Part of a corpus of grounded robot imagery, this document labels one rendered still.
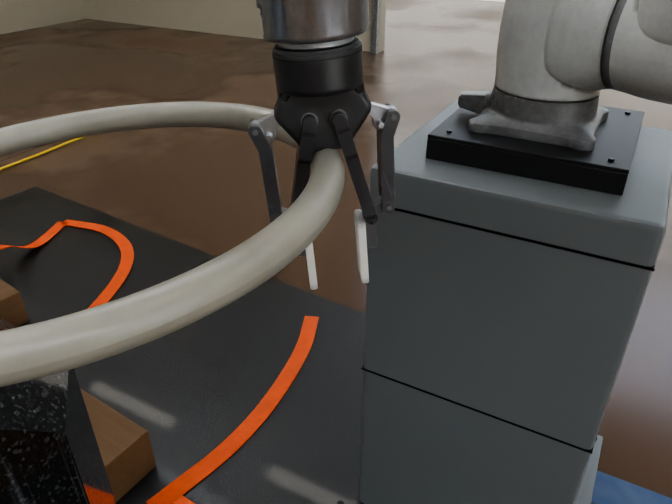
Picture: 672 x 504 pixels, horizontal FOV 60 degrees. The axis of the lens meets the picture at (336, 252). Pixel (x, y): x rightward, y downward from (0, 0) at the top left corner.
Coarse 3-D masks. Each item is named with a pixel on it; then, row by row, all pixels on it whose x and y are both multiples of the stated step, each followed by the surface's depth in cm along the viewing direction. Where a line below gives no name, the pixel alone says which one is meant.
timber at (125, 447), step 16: (96, 400) 136; (96, 416) 131; (112, 416) 131; (96, 432) 127; (112, 432) 127; (128, 432) 127; (144, 432) 127; (112, 448) 124; (128, 448) 124; (144, 448) 128; (112, 464) 121; (128, 464) 126; (144, 464) 130; (112, 480) 123; (128, 480) 127
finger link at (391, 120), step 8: (392, 104) 52; (392, 112) 50; (384, 120) 51; (392, 120) 50; (384, 128) 51; (392, 128) 51; (384, 136) 51; (392, 136) 51; (384, 144) 51; (392, 144) 51; (384, 152) 52; (392, 152) 52; (384, 160) 52; (392, 160) 52; (384, 168) 52; (392, 168) 53; (384, 176) 53; (392, 176) 53; (384, 184) 53; (392, 184) 53; (384, 192) 54; (392, 192) 54; (384, 200) 54; (392, 200) 54; (384, 208) 55; (392, 208) 55
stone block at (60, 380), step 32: (0, 320) 86; (32, 384) 74; (64, 384) 79; (0, 416) 68; (32, 416) 72; (64, 416) 76; (0, 448) 68; (32, 448) 72; (64, 448) 76; (96, 448) 91; (0, 480) 69; (32, 480) 73; (64, 480) 78; (96, 480) 88
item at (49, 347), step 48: (0, 144) 65; (336, 192) 45; (288, 240) 39; (192, 288) 34; (240, 288) 36; (0, 336) 31; (48, 336) 31; (96, 336) 31; (144, 336) 33; (0, 384) 31
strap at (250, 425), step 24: (48, 240) 223; (120, 240) 223; (120, 264) 208; (312, 336) 173; (288, 360) 164; (288, 384) 156; (264, 408) 149; (240, 432) 142; (216, 456) 136; (192, 480) 130
